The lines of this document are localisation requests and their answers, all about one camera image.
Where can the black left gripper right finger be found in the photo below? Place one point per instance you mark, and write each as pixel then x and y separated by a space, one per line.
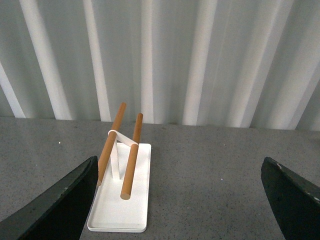
pixel 295 201

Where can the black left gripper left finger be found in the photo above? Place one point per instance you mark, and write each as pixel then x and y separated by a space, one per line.
pixel 60 212

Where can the white towel rack stand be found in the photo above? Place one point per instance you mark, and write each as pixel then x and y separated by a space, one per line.
pixel 121 201

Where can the right wooden rack rod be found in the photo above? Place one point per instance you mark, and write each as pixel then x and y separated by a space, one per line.
pixel 132 159

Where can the wooden rack rod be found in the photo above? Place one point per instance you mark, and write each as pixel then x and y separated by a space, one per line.
pixel 132 159
pixel 108 146

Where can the left wooden rack rod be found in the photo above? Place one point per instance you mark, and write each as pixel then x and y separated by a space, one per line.
pixel 108 146

